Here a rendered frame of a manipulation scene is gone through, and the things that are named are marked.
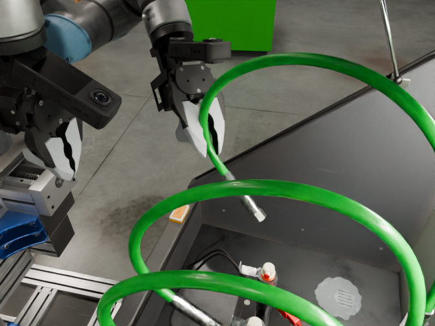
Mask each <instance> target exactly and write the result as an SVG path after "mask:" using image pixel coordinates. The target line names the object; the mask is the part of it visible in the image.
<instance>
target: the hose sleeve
mask: <svg viewBox="0 0 435 326"><path fill-rule="evenodd" d="M222 179H223V180H224V181H228V180H237V179H236V177H235V176H234V175H233V174H232V173H231V171H228V172H227V173H225V174H224V175H223V176H222ZM237 198H238V199H239V200H240V202H241V203H242V205H243V206H244V207H245V208H246V210H247V211H248V212H249V213H250V214H251V215H254V214H255V213H256V212H257V211H259V209H260V208H259V207H258V205H257V204H256V203H255V202H254V201H253V199H252V198H251V196H250V195H237Z"/></svg>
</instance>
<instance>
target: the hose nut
mask: <svg viewBox="0 0 435 326"><path fill-rule="evenodd" d="M266 216H267V215H266V214H265V212H264V211H263V210H262V209H261V208H260V209H259V211H257V212H256V213H255V214H254V215H251V217H252V219H253V220H254V222H255V223H256V224H257V223H259V222H262V221H263V220H264V219H265V217H266Z"/></svg>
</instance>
